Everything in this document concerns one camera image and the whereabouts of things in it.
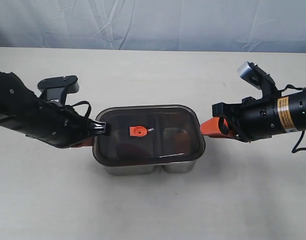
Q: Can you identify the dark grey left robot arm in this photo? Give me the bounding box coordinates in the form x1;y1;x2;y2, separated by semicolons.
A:
0;71;108;149

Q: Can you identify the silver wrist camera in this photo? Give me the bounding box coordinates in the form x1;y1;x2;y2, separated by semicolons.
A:
237;61;279;97
37;75;80;105

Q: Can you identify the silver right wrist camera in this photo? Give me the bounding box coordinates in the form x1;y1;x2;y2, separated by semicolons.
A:
237;61;279;97

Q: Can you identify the white backdrop cloth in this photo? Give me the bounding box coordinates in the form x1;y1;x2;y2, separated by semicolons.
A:
0;0;306;53

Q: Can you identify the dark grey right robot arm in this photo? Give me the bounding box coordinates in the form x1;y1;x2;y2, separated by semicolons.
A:
200;89;306;143

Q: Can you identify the steel two-compartment lunch box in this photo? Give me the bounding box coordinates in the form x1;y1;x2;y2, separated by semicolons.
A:
104;160;196;176

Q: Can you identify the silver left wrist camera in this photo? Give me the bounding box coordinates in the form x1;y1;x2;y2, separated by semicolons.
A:
37;75;80;105

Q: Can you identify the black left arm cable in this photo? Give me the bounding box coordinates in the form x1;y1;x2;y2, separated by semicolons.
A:
65;100;93;120

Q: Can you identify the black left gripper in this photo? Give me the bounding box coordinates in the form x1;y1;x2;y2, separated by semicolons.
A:
25;99;109;149

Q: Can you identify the steel lunch box lid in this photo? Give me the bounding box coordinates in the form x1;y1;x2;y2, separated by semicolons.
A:
92;104;206;167

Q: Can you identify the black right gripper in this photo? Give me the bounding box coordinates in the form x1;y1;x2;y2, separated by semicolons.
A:
200;97;281;143

